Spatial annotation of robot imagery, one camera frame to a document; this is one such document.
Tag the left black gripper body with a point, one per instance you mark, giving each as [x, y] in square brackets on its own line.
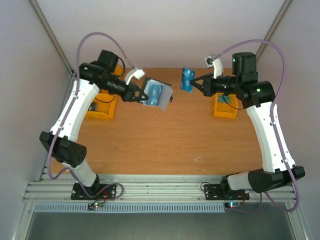
[131, 88]

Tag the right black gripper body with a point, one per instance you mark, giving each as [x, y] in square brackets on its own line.
[208, 86]

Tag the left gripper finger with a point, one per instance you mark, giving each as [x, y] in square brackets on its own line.
[141, 99]
[138, 92]

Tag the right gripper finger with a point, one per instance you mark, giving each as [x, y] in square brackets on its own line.
[199, 87]
[203, 78]

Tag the blue credit card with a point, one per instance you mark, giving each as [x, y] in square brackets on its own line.
[187, 76]
[153, 90]

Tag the black card holder wallet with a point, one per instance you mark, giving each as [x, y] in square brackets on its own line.
[166, 94]

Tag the dark VIP card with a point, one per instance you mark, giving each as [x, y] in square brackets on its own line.
[93, 107]

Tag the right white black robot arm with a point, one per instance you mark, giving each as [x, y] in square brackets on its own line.
[258, 99]

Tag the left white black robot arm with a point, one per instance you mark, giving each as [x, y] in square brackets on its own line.
[61, 141]

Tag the green card in right bin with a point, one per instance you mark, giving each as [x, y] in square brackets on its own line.
[221, 98]

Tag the yellow bin near left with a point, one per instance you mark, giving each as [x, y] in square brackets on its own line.
[105, 110]

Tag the yellow bin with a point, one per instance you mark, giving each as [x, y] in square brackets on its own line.
[225, 110]
[119, 71]
[105, 97]
[105, 110]

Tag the yellow bin middle left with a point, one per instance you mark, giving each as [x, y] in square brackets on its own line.
[105, 97]

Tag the yellow bin far left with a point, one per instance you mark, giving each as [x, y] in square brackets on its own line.
[119, 71]

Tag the yellow bin right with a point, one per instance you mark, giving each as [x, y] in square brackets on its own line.
[225, 110]

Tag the left small circuit board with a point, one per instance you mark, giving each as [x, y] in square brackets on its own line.
[95, 205]

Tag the small circuit board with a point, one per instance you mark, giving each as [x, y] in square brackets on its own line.
[232, 204]
[95, 205]

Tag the right small circuit board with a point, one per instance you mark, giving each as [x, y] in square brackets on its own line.
[232, 204]

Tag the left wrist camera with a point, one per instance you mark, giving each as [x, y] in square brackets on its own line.
[136, 73]

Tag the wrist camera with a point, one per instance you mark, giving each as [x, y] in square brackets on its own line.
[136, 73]
[213, 61]

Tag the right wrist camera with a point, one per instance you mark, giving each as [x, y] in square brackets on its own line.
[213, 61]

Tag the left aluminium corner post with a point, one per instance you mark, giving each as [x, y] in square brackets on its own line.
[43, 20]

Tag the aluminium corner post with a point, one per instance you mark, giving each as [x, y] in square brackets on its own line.
[278, 19]
[43, 20]

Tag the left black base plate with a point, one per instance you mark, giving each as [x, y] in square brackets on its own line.
[78, 193]

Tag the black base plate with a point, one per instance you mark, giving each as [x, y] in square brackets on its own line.
[214, 192]
[78, 193]

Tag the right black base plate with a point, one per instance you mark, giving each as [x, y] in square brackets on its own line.
[214, 192]

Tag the right aluminium corner post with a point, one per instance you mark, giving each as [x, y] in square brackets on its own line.
[278, 19]

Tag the aluminium rail frame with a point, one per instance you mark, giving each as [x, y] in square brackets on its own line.
[139, 188]

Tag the grey slotted cable duct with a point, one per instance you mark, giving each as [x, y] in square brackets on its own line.
[129, 208]

